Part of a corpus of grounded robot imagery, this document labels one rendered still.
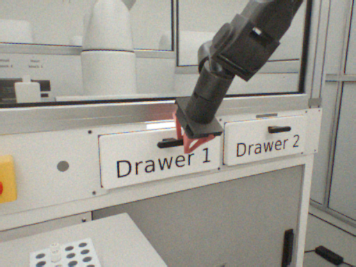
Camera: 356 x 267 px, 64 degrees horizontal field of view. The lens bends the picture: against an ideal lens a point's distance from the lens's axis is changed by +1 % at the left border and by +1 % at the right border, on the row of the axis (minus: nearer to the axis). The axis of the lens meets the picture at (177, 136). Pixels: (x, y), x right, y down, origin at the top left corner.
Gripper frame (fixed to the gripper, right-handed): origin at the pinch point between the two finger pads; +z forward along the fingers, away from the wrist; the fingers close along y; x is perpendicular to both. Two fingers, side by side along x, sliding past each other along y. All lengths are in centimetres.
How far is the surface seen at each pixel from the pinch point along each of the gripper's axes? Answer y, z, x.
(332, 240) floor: -16, 98, -137
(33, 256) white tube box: -14.8, 2.0, 30.7
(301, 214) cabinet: -14, 27, -48
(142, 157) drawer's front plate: 0.8, 3.5, 8.8
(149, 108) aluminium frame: 8.1, -3.9, 6.5
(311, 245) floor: -14, 100, -121
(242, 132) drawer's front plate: 2.5, 1.0, -18.5
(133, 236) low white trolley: -13.8, 7.2, 14.6
